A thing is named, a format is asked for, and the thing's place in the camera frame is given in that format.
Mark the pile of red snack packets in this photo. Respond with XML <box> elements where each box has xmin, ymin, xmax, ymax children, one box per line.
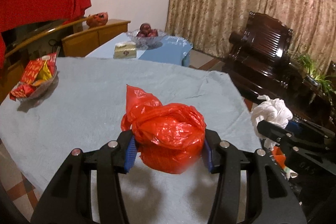
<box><xmin>10</xmin><ymin>53</ymin><xmax>58</xmax><ymax>101</ymax></box>

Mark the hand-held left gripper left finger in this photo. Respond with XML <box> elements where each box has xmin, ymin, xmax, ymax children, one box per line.
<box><xmin>30</xmin><ymin>130</ymin><xmax>138</xmax><ymax>224</ymax></box>

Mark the wooden tv cabinet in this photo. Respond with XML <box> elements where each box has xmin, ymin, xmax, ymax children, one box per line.
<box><xmin>0</xmin><ymin>19</ymin><xmax>131</xmax><ymax>104</ymax></box>

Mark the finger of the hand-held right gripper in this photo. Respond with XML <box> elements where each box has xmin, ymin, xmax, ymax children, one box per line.
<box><xmin>257</xmin><ymin>120</ymin><xmax>301</xmax><ymax>154</ymax></box>
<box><xmin>287</xmin><ymin>120</ymin><xmax>336</xmax><ymax>140</ymax></box>

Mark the red plastic bag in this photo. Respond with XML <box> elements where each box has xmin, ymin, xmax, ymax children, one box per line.
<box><xmin>121</xmin><ymin>84</ymin><xmax>206</xmax><ymax>174</ymax></box>

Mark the grey-blue tablecloth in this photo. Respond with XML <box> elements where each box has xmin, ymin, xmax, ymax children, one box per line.
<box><xmin>0</xmin><ymin>56</ymin><xmax>263</xmax><ymax>202</ymax></box>

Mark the pale green wrapper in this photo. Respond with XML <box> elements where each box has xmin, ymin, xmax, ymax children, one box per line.
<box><xmin>283</xmin><ymin>166</ymin><xmax>298</xmax><ymax>179</ymax></box>

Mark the green potted plant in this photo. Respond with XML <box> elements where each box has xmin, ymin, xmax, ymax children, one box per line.
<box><xmin>294</xmin><ymin>53</ymin><xmax>335</xmax><ymax>99</ymax></box>

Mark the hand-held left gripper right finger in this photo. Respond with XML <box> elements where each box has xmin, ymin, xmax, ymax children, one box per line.
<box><xmin>202</xmin><ymin>129</ymin><xmax>307</xmax><ymax>224</ymax></box>

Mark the black cable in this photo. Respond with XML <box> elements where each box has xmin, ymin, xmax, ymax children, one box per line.
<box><xmin>49</xmin><ymin>39</ymin><xmax>62</xmax><ymax>55</ymax></box>

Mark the glass snack bowl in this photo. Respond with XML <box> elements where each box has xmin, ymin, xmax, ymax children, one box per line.
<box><xmin>10</xmin><ymin>67</ymin><xmax>59</xmax><ymax>103</ymax></box>

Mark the dark wooden side table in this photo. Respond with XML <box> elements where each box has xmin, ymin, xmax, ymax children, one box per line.
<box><xmin>289</xmin><ymin>74</ymin><xmax>336</xmax><ymax>132</ymax></box>

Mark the red bag with dark print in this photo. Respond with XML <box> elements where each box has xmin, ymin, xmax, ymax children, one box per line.
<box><xmin>86</xmin><ymin>12</ymin><xmax>109</xmax><ymax>28</ymax></box>

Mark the dark wooden armchair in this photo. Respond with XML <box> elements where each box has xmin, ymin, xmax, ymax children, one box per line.
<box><xmin>222</xmin><ymin>11</ymin><xmax>310</xmax><ymax>109</ymax></box>

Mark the black television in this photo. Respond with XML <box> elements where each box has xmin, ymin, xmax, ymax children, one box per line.
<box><xmin>0</xmin><ymin>20</ymin><xmax>64</xmax><ymax>53</ymax></box>

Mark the white plastic bag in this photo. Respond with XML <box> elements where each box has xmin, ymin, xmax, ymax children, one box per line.
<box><xmin>251</xmin><ymin>95</ymin><xmax>293</xmax><ymax>149</ymax></box>

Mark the glass fruit bowl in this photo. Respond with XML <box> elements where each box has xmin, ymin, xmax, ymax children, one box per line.
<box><xmin>126</xmin><ymin>29</ymin><xmax>166</xmax><ymax>51</ymax></box>

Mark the blue tablecloth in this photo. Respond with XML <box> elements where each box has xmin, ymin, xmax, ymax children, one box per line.
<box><xmin>85</xmin><ymin>32</ymin><xmax>193</xmax><ymax>67</ymax></box>

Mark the tissue box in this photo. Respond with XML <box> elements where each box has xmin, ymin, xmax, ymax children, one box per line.
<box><xmin>114</xmin><ymin>41</ymin><xmax>137</xmax><ymax>59</ymax></box>

